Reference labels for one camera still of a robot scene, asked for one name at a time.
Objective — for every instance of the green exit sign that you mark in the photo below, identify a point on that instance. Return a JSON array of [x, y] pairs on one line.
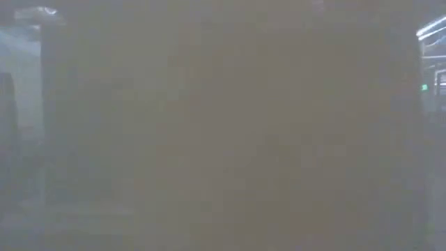
[[424, 87]]

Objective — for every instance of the ceiling light strip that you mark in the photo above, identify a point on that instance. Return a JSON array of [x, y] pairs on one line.
[[432, 29]]

